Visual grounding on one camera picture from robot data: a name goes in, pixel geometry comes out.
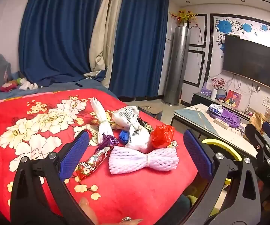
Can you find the red candy wrapper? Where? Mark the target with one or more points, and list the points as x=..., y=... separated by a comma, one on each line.
x=90, y=164

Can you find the purple backpack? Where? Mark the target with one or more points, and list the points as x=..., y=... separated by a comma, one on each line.
x=228, y=119

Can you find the green black snack wrapper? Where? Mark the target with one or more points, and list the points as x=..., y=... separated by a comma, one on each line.
x=148, y=125

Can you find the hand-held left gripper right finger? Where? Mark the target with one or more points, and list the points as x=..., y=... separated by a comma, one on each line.
x=198, y=154

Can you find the red floral blanket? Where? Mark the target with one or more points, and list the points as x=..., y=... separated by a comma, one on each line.
x=125, y=192

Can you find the black remote control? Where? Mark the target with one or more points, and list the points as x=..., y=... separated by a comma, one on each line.
x=79, y=84

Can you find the yellow red artificial flowers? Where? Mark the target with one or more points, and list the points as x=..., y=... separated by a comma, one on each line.
x=184, y=16

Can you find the purple tissue box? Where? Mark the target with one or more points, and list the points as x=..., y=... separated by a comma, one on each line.
x=205, y=90

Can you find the blue plastic bag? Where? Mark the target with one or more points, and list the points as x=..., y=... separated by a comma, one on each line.
x=123, y=137

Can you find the person's left hand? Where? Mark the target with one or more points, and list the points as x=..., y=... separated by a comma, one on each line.
x=89, y=212

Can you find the white blue coffee table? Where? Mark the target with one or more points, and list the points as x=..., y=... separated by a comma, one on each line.
x=196, y=117

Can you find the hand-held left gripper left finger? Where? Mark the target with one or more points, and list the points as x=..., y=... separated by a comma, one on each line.
x=75, y=154

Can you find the black flat television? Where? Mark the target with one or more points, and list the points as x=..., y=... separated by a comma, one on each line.
x=249, y=61

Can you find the narrow blue curtain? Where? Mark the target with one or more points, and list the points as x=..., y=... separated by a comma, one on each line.
x=139, y=51

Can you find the red plastic bag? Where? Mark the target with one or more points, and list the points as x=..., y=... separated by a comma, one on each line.
x=162, y=136

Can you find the white printed plastic bag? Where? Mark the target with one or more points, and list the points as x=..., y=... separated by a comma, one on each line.
x=135, y=136

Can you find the purple foil wrapper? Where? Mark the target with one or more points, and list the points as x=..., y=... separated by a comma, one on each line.
x=109, y=141

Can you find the white power strip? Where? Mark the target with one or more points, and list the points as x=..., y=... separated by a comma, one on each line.
x=220, y=123

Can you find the yellow rimmed trash bin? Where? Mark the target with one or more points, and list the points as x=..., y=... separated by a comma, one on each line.
x=219, y=143

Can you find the colourful painting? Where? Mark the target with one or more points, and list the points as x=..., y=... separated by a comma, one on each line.
x=233, y=99

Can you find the white vase with pink flowers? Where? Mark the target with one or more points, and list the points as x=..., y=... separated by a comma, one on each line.
x=214, y=93

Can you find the round framed ornament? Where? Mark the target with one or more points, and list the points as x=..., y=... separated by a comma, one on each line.
x=221, y=95

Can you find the white plush toy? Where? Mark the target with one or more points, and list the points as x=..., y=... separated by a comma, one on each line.
x=28, y=85

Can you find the dark television cabinet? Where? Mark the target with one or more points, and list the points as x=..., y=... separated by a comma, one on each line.
x=200, y=98

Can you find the lime green clothing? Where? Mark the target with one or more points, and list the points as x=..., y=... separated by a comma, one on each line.
x=191, y=200

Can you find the brown paper bag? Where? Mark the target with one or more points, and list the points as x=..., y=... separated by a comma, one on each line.
x=258, y=120

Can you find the blue white tissue pack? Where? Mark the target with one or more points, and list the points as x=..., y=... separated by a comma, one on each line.
x=214, y=108

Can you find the silver tower air conditioner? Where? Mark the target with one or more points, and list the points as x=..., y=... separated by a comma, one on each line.
x=176, y=70

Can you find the blue sofa cover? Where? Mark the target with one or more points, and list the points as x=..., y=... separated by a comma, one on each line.
x=62, y=85

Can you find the beige curtain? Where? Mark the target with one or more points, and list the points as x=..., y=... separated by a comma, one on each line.
x=104, y=39

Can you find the wide blue curtain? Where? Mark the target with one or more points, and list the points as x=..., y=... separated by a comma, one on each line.
x=55, y=39

